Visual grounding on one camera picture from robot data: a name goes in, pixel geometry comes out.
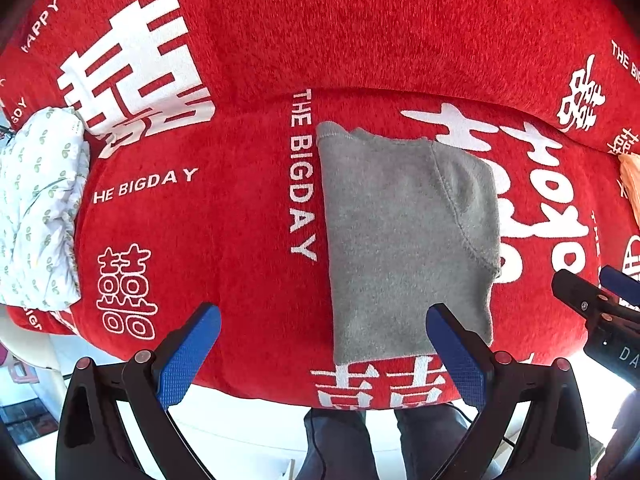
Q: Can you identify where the person's leg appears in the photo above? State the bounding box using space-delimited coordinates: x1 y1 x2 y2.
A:
295 407 382 480
395 402 501 480

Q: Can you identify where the red printed blanket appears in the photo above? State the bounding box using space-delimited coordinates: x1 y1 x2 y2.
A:
0 0 640 413

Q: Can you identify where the white leaf-patterned cloth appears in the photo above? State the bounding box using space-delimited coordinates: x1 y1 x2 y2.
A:
0 107 92 311

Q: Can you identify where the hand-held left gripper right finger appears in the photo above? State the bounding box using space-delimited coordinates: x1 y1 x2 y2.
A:
426 303 592 480

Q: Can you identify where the person's right leg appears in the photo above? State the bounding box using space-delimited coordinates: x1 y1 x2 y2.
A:
395 402 501 480

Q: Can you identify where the person's left leg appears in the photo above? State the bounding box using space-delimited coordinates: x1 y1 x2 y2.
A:
295 407 382 480

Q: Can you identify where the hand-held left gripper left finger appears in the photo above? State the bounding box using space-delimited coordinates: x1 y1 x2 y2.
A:
55 302 222 480

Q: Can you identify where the person's right forearm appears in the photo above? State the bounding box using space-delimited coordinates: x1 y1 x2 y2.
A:
595 395 640 480

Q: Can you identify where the orange cloth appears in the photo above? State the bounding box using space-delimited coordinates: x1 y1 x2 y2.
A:
618 152 640 231

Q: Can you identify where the grey knit sweater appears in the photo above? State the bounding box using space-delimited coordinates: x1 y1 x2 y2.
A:
316 121 502 367

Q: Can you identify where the red plastic stool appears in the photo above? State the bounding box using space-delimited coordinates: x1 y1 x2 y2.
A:
0 360 41 387

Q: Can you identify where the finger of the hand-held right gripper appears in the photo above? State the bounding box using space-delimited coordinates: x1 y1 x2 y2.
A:
600 265 640 312
551 269 609 332

